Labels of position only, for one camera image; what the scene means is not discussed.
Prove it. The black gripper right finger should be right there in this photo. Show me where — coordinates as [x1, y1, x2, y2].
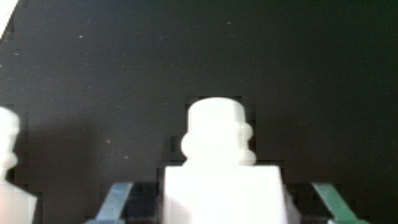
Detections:
[286, 182, 371, 224]

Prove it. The white square table top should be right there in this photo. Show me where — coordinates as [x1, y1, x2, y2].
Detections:
[0, 0, 28, 40]

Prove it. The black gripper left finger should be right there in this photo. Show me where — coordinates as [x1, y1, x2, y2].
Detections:
[83, 182, 160, 224]

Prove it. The white table leg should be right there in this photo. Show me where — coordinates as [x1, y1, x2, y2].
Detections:
[0, 107, 37, 224]
[163, 98, 288, 224]

